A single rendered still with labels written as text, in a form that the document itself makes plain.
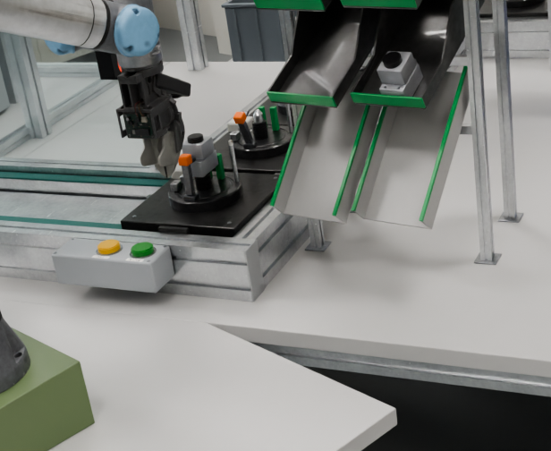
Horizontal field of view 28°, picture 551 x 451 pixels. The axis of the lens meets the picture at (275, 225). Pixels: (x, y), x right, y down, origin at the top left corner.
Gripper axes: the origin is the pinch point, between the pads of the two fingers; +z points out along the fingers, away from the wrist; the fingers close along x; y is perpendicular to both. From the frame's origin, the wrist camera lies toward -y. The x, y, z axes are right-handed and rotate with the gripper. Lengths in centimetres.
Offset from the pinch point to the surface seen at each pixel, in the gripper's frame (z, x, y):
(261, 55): 42, -79, -195
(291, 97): -12.9, 24.7, -2.5
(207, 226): 10.5, 6.6, 1.1
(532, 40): 17, 35, -128
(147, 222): 10.4, -6.1, 1.1
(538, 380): 26, 67, 14
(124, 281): 15.5, -4.1, 14.2
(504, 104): -2, 53, -31
